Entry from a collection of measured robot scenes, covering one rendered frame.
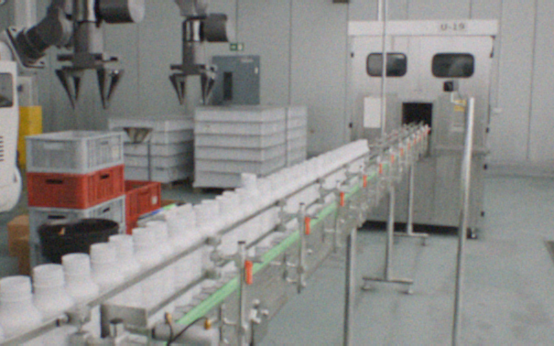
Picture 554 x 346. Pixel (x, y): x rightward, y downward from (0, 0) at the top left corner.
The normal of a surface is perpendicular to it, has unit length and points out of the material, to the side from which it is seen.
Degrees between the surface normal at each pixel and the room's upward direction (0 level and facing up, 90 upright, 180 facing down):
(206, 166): 90
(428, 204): 90
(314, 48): 90
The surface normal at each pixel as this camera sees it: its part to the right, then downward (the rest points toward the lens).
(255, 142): -0.27, 0.14
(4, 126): 0.95, 0.05
